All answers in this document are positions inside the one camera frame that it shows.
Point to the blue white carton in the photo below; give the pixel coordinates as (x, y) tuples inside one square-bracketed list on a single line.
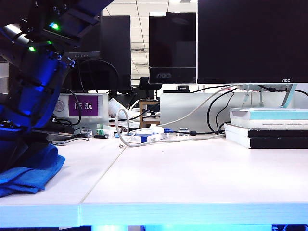
[(147, 138)]

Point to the small glossy AOC monitor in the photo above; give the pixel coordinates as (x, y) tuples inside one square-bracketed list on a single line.
[(172, 41)]

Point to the small wooden shelf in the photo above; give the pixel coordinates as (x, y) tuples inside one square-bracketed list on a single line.
[(142, 113)]

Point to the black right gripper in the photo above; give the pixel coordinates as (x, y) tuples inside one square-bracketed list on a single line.
[(14, 136)]

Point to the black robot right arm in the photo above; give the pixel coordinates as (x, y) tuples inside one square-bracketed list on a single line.
[(41, 79)]

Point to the black spine white book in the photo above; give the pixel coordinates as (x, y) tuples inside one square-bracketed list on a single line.
[(276, 133), (276, 143)]

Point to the black widescreen desk monitor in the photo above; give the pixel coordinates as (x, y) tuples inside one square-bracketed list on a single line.
[(92, 55)]

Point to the clear small jar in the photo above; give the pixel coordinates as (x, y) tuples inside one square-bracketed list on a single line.
[(86, 132)]

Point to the blue VGA connector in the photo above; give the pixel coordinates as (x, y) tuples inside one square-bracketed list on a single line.
[(170, 131)]

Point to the white frosted sign panel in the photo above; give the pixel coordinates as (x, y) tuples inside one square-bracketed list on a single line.
[(103, 108)]

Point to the blue microfibre rag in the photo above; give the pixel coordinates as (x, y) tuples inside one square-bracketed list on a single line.
[(31, 173)]

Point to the teal spine book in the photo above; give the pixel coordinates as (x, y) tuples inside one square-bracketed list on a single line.
[(276, 114)]

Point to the white book with print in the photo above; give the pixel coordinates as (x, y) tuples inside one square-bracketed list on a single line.
[(264, 124)]

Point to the purple name sign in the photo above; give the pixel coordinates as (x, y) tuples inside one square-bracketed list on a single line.
[(83, 106)]

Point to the grey desk partition panel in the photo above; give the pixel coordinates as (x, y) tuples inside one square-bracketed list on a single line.
[(183, 108)]

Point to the matte black background monitor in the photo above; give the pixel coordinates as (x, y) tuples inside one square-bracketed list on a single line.
[(115, 48)]

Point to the black monitor stand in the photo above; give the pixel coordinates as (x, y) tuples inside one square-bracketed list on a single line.
[(63, 137)]

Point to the white adapter block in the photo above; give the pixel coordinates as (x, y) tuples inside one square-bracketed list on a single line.
[(157, 128)]

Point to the large silver-edged AOC monitor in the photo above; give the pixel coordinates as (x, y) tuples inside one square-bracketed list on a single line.
[(240, 36)]

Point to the silver teal monitor stand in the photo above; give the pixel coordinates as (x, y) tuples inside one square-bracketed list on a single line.
[(290, 94)]

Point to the green white small box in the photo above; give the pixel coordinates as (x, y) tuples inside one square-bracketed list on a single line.
[(103, 132)]

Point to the white printed bag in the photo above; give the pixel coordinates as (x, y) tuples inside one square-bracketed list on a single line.
[(116, 107)]

